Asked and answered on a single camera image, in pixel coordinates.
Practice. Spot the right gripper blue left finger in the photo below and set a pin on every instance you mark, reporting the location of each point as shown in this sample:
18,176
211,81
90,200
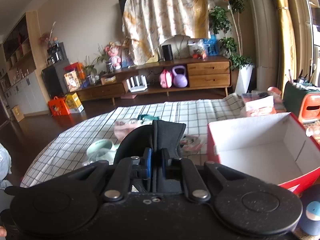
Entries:
141,166

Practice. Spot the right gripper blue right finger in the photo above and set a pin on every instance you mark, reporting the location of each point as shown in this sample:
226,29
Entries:
171,164

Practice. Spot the black soft cloth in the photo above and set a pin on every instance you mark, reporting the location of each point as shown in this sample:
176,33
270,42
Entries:
157,136

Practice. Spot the printed small fabric pouch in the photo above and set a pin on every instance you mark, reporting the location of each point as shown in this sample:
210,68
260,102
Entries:
190,145

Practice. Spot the mint green mug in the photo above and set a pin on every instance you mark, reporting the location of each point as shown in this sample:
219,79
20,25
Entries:
103,149

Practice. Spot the pink mesh fabric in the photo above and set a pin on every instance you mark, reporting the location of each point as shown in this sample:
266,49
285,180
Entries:
123,127

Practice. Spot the checkered white tablecloth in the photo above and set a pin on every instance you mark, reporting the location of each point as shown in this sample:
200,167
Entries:
67,152

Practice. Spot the white wifi router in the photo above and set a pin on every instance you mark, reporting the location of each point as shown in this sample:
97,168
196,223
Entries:
137,83

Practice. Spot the purple kettlebell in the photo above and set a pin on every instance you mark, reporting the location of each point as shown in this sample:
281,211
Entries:
180,79

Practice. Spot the pink toy case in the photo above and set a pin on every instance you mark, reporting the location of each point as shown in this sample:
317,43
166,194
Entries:
165,79

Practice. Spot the yellow carton box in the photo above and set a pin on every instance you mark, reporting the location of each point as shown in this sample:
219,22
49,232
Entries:
73,103

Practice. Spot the orange gift box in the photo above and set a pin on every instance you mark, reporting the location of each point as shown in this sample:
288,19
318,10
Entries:
58,107

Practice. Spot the wooden TV cabinet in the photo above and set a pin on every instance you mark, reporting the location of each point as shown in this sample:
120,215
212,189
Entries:
209,73

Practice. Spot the red cardboard box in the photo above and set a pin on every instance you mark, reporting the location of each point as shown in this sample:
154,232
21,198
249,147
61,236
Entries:
273,148

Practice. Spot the pink plush doll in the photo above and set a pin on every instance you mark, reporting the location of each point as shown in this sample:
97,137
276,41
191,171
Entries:
112,51

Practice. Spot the black cylinder speaker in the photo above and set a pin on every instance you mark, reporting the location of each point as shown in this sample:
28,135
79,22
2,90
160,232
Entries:
167,52

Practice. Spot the white plant pot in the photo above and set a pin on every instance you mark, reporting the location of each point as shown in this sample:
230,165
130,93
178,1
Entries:
244,78

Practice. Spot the snack bag on cabinet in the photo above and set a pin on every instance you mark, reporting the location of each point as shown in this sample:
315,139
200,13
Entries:
197,49

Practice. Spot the black mini fridge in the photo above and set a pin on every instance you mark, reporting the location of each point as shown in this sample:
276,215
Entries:
54,80

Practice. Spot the blue plastic bag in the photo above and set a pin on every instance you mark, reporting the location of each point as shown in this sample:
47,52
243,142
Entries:
212,46

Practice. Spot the coffee machine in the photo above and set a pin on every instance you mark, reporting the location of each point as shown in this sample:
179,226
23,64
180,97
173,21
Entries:
56,53

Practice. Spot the dark blue whale toy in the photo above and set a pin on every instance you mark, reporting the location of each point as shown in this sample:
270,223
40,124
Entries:
309,221

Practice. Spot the orange plastic stool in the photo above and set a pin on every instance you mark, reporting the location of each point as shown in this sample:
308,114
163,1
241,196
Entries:
309,109

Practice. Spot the tall green potted plant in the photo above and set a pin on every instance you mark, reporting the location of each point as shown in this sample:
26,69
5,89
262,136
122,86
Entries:
224,22

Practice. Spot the floral cloth covering TV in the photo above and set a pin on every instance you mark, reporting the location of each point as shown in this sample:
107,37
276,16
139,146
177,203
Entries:
149,23

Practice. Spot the yellow curtain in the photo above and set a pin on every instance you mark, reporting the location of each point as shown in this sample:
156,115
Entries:
288,57

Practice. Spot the wooden wall shelf unit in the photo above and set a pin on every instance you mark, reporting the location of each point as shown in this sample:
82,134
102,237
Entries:
24,59

